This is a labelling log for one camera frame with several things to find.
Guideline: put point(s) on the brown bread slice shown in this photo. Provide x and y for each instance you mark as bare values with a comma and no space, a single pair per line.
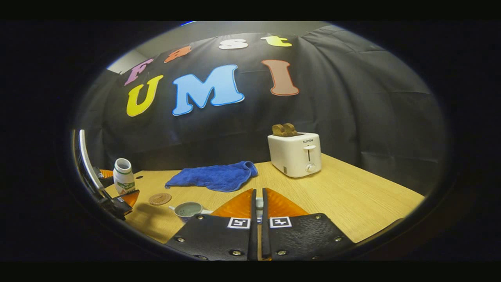
291,129
278,131

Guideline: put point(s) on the black backdrop cloth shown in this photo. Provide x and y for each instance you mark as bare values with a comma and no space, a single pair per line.
352,98

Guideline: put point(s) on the white blue teacup lid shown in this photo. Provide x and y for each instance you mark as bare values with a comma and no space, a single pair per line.
259,203

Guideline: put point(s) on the white blue patterned teacup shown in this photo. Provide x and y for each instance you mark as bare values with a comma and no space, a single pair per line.
188,210

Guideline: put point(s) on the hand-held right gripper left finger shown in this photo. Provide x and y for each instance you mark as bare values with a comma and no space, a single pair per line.
219,239

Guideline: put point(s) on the blue towel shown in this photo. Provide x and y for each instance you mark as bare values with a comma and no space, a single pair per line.
215,176

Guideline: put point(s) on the round brown woven coaster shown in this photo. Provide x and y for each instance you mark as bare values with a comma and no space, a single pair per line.
159,199

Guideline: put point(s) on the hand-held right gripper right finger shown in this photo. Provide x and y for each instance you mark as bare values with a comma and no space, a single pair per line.
301,237

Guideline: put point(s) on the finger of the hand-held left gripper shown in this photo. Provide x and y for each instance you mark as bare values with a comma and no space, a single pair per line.
106,174
131,198

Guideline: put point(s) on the white toaster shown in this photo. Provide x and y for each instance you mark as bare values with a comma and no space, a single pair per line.
291,156

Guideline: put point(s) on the white plastic water bottle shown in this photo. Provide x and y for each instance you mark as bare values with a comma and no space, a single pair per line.
124,178

